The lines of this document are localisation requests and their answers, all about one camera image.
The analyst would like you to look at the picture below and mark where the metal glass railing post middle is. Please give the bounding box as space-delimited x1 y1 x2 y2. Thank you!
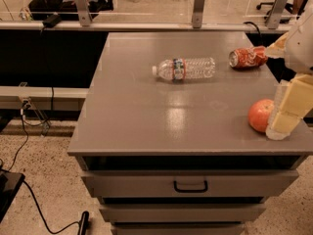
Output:
192 0 205 28

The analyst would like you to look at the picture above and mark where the black plug on floor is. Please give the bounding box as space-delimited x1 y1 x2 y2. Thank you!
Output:
77 211 89 235

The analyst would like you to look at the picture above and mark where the metal glass railing post left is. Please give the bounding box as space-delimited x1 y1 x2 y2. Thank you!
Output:
74 0 92 26

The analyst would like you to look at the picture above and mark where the black power adapter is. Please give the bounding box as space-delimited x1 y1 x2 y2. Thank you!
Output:
42 15 62 28

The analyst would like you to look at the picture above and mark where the black box on floor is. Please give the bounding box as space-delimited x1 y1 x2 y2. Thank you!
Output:
0 171 24 222

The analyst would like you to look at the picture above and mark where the bottom grey drawer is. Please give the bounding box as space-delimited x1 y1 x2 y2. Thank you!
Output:
112 223 244 235

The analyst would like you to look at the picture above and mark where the wall power outlet box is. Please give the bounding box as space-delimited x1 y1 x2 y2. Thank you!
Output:
20 98 31 116

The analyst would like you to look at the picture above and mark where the black cable behind table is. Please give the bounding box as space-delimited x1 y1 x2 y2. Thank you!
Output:
244 21 264 46

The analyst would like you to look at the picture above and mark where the crushed orange soda can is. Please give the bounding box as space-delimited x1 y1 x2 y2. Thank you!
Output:
229 46 268 69

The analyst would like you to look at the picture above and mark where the middle grey drawer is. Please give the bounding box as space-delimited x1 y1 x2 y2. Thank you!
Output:
100 204 265 223

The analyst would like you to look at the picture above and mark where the top grey drawer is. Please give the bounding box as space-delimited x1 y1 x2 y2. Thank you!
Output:
81 169 298 198

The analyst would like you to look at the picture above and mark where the grey drawer cabinet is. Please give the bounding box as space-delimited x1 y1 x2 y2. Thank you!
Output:
68 31 312 235

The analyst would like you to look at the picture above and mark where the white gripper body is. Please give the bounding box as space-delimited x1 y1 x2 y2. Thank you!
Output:
284 5 313 74

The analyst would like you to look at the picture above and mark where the black floor cable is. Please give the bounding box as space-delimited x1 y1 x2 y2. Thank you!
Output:
0 101 82 235

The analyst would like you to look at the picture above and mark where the red apple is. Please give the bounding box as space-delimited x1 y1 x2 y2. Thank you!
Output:
247 99 274 133

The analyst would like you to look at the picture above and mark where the metal glass railing post right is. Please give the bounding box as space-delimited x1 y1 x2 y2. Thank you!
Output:
265 0 288 29

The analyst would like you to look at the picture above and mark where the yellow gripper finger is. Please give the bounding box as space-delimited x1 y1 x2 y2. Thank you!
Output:
265 73 313 140
265 32 289 59

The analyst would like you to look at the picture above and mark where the grey drawer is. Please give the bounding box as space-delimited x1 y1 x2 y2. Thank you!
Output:
100 204 265 223
112 223 244 235
81 169 298 198

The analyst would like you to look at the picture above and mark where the black office chair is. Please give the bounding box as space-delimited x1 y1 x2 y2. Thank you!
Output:
255 0 313 18

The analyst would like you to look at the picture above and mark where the seated person in background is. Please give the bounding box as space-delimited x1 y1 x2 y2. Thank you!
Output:
28 0 113 21

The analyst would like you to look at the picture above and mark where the metal glass railing post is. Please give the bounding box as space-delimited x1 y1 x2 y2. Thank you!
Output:
74 0 92 26
265 0 288 29
192 0 205 28

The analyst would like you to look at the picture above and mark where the clear plastic water bottle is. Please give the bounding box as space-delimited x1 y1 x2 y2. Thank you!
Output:
152 58 215 81

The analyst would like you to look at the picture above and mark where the black drawer handle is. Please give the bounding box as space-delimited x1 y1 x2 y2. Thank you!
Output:
173 180 208 194

